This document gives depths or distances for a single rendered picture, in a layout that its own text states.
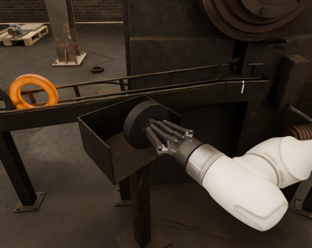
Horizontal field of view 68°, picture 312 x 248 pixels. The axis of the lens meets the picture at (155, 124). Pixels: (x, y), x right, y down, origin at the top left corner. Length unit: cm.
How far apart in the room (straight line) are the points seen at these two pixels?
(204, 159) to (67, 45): 330
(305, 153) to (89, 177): 128
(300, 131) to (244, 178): 72
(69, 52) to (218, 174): 336
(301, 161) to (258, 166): 9
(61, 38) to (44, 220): 272
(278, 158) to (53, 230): 114
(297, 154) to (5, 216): 142
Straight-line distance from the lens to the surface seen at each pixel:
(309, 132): 119
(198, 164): 53
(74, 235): 134
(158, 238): 126
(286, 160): 58
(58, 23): 364
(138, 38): 104
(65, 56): 367
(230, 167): 51
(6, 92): 116
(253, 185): 49
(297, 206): 158
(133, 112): 65
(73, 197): 150
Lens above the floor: 109
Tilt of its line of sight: 33 degrees down
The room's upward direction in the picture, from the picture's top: straight up
